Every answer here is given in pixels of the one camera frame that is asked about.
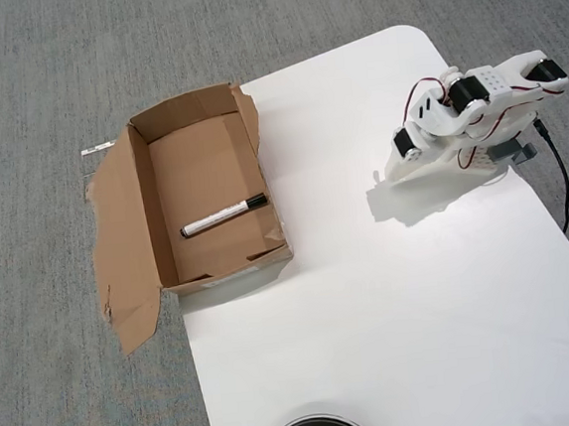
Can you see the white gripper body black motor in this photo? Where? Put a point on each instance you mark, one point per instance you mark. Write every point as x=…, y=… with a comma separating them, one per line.
x=406, y=161

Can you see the white fixed gripper finger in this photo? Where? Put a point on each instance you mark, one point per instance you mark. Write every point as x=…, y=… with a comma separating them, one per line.
x=432, y=160

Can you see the white moving gripper finger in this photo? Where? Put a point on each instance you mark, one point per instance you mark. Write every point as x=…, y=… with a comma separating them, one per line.
x=404, y=163

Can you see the white marker pen black cap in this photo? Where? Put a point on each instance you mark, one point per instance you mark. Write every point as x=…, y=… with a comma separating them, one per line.
x=215, y=218

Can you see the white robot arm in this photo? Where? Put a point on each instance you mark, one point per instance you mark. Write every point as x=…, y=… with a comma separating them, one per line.
x=490, y=83

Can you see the open brown cardboard box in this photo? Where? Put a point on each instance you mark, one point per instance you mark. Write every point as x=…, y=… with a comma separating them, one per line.
x=196, y=171

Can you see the grey table clamp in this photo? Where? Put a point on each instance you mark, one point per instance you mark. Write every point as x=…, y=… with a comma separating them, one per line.
x=501, y=152

